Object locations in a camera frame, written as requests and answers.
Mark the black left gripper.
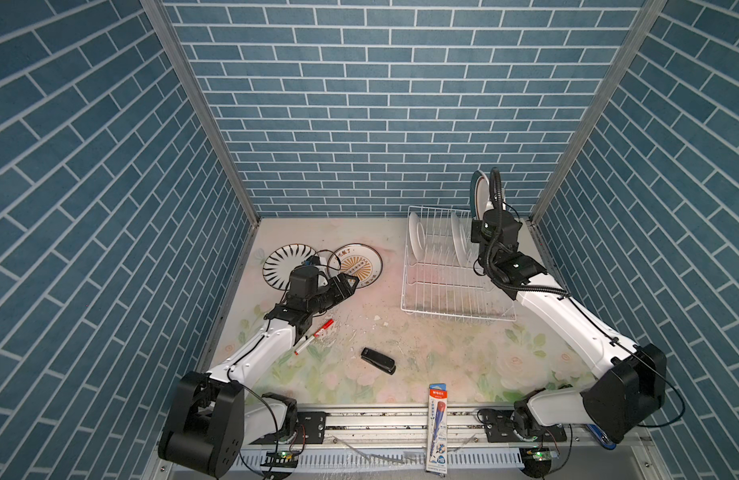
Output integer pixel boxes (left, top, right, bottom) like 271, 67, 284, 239
305, 272, 359, 316

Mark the blue striped white plate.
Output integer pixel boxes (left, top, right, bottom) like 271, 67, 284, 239
262, 243, 315, 291

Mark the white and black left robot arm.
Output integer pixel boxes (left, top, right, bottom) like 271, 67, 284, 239
157, 265, 359, 479

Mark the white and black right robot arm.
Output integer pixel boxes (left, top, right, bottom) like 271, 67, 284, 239
471, 209, 669, 444

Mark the red and white marker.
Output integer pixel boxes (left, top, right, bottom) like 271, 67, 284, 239
293, 319, 334, 356

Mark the black stapler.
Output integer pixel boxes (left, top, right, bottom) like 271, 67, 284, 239
360, 348, 397, 375

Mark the blue and black handheld tool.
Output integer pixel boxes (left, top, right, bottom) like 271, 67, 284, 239
587, 424, 617, 451

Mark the white wire dish rack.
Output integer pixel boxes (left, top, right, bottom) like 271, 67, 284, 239
401, 206, 517, 323

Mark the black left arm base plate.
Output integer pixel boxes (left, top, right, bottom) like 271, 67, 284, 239
244, 411, 327, 445

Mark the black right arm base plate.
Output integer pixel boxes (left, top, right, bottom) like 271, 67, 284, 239
475, 408, 567, 443

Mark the aluminium front rail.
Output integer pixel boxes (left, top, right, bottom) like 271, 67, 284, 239
155, 404, 647, 451

